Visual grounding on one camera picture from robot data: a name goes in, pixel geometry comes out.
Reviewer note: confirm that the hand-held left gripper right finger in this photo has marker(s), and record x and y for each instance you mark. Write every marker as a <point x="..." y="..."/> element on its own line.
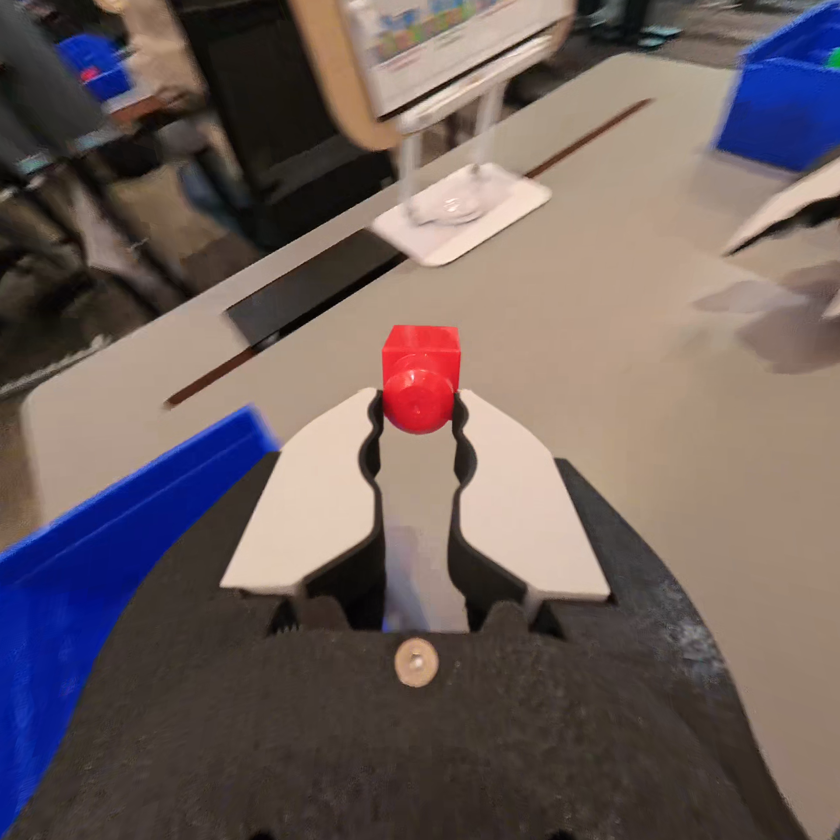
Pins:
<point x="525" y="518"/>

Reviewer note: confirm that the black high-back chair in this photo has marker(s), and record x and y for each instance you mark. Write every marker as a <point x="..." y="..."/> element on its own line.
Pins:
<point x="262" y="98"/>

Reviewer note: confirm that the red toy block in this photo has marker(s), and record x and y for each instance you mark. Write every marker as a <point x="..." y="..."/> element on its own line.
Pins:
<point x="420" y="367"/>

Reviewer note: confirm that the printed instruction sheet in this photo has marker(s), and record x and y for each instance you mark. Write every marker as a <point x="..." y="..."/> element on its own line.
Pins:
<point x="446" y="39"/>

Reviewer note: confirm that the white document stand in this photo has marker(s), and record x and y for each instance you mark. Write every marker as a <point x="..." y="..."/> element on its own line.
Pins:
<point x="459" y="236"/>

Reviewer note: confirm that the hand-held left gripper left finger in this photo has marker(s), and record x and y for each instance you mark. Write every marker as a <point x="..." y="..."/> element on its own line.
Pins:
<point x="308" y="512"/>

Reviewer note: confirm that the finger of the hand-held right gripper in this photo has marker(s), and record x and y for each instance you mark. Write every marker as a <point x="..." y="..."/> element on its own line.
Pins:
<point x="787" y="203"/>

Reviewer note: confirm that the blue plastic bin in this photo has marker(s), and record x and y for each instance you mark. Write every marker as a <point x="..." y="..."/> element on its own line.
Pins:
<point x="79" y="590"/>
<point x="774" y="111"/>
<point x="98" y="82"/>

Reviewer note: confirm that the grey metal rail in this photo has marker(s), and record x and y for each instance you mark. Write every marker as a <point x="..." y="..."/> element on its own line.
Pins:
<point x="52" y="367"/>

